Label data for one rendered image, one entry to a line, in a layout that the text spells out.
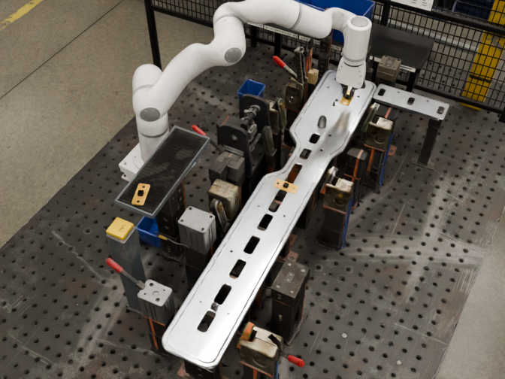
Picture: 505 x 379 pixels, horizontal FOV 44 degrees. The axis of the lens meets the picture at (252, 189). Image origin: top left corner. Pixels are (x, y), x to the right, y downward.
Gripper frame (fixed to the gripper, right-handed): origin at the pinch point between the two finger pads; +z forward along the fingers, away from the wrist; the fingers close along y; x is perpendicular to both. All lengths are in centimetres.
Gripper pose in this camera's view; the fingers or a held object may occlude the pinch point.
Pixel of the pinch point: (348, 92)
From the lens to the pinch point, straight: 243.5
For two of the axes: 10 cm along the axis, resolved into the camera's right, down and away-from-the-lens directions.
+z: 0.0, 6.4, 7.7
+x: 4.3, -6.9, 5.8
